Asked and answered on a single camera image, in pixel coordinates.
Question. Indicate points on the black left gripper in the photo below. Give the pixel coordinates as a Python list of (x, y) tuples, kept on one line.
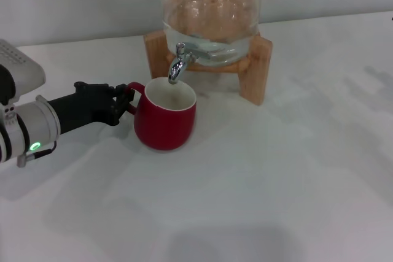
[(83, 107)]

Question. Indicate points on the red ceramic cup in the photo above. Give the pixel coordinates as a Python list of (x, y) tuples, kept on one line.
[(165, 127)]

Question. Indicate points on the chrome faucet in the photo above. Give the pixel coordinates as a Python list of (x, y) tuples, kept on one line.
[(178, 65)]

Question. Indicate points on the glass water dispenser jar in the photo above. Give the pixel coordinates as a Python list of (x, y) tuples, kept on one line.
[(212, 13)]

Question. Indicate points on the wooden dispenser stand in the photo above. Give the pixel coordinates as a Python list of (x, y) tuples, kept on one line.
[(253, 71)]

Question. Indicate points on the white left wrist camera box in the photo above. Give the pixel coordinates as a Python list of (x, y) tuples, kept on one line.
[(18, 62)]

